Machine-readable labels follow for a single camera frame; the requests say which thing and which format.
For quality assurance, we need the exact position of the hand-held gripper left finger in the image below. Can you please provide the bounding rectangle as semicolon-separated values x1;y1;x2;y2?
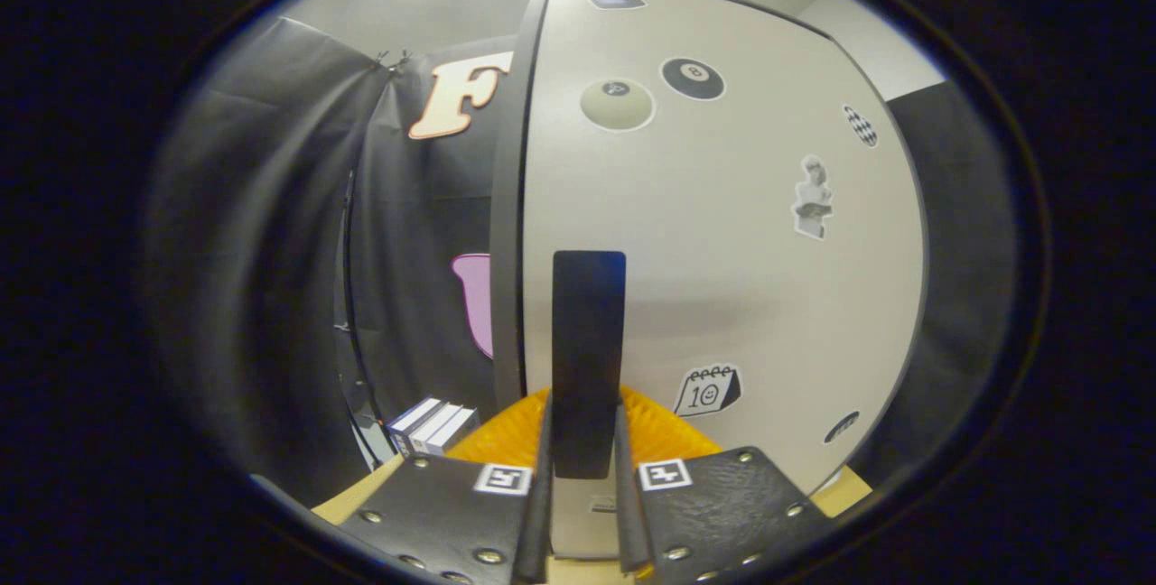
248;386;554;585

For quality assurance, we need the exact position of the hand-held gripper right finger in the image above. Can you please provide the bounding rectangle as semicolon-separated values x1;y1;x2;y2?
614;385;836;584

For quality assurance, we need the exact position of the black door handle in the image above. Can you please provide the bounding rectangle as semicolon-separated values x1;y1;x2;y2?
552;250;627;480

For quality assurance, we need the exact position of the grey cabinet body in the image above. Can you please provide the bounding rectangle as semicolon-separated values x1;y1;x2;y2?
488;0;931;559

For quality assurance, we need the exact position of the black backdrop cloth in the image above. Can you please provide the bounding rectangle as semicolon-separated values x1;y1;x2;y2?
144;16;1017;514

